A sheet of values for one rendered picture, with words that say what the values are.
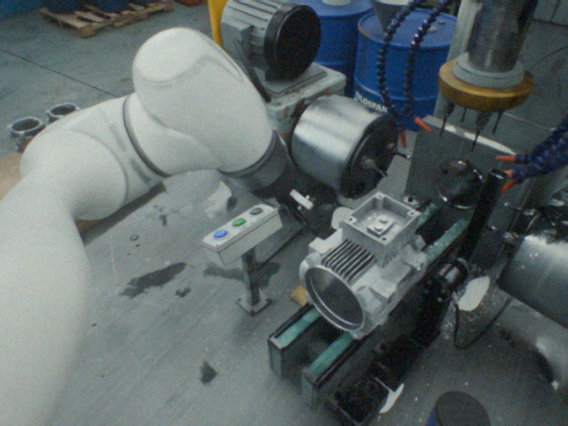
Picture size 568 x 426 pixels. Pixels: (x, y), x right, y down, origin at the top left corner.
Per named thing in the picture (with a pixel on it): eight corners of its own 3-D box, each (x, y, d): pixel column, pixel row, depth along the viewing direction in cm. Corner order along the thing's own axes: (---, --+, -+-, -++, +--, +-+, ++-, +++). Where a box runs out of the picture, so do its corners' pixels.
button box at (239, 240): (264, 220, 103) (258, 201, 100) (283, 226, 97) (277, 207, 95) (207, 258, 94) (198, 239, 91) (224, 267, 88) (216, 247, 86)
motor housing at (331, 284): (352, 252, 107) (359, 194, 94) (419, 295, 97) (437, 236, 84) (297, 300, 96) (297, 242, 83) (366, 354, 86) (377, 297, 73)
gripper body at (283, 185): (298, 154, 56) (320, 186, 64) (256, 130, 61) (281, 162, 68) (263, 199, 55) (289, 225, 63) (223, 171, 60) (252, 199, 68)
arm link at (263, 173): (239, 100, 56) (259, 126, 61) (195, 153, 55) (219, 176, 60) (287, 127, 51) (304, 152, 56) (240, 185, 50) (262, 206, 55)
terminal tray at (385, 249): (373, 215, 94) (377, 190, 89) (415, 239, 89) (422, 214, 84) (338, 244, 88) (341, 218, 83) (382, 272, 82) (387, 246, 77)
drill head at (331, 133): (314, 136, 147) (316, 65, 130) (403, 182, 128) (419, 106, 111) (260, 167, 134) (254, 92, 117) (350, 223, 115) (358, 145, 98)
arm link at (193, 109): (272, 92, 54) (184, 129, 58) (206, -12, 41) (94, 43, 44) (284, 161, 49) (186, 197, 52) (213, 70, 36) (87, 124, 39)
